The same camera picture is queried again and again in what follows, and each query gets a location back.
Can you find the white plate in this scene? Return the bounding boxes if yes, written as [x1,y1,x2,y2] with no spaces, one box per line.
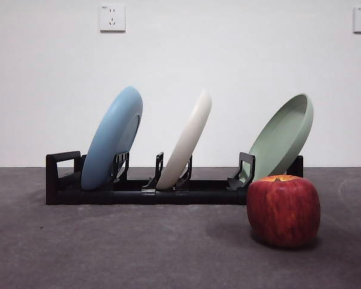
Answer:
[155,89,213,190]

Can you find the green plate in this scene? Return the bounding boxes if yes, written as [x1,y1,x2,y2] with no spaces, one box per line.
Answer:
[248,93,315,183]

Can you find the blue plate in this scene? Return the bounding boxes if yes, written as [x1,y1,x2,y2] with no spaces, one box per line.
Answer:
[80,85,144,191]

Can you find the black plate rack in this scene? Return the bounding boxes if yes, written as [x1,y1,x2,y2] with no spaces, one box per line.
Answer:
[45,150,304,206]

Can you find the red apple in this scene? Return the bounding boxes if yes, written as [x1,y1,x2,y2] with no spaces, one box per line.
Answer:
[246,174,321,248]

